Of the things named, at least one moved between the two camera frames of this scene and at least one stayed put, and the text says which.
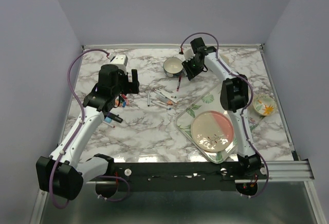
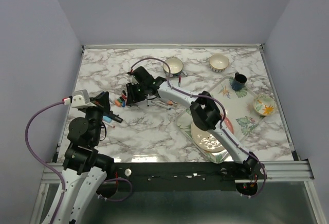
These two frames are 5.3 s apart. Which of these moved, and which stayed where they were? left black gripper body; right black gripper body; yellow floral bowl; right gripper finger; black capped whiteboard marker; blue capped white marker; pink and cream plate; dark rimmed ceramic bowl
Moved: right black gripper body; right gripper finger; left black gripper body
Stayed: black capped whiteboard marker; yellow floral bowl; blue capped white marker; pink and cream plate; dark rimmed ceramic bowl
